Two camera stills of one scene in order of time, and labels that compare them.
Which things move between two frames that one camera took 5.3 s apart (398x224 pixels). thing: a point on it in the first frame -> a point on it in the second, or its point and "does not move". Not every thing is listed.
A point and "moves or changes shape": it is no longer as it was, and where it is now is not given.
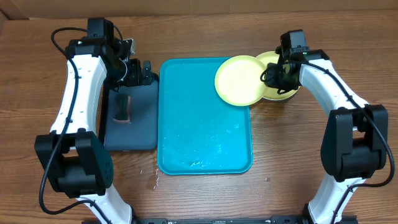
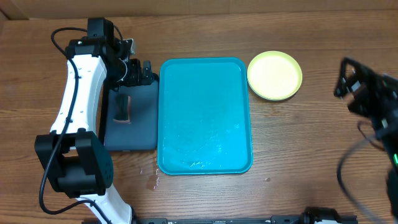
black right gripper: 278,78 -> 359,86
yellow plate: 237,81 moves or changes shape
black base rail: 275,219 does not move
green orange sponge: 122,111 does not move
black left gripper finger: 147,73 does not move
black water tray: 142,133 does not move
